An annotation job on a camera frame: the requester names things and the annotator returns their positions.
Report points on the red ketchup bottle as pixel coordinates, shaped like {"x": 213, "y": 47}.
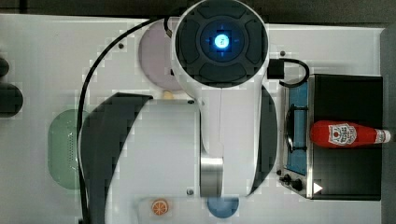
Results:
{"x": 345, "y": 134}

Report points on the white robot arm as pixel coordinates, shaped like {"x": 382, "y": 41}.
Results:
{"x": 218, "y": 144}

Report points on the black toaster oven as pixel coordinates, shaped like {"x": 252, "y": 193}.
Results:
{"x": 322, "y": 173}

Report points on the yellow banana toy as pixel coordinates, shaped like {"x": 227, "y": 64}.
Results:
{"x": 167, "y": 95}

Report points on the purple round plate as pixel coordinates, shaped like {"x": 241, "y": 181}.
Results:
{"x": 155, "y": 57}

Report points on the blue cup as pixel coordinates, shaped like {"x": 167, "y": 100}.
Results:
{"x": 222, "y": 207}

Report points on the orange slice toy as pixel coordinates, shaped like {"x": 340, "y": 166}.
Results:
{"x": 159, "y": 207}

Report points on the green oval colander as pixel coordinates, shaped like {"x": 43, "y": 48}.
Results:
{"x": 62, "y": 149}

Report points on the black round pan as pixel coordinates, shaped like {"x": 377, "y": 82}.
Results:
{"x": 11, "y": 100}

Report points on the dark pot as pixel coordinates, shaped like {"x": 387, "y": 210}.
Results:
{"x": 4, "y": 67}

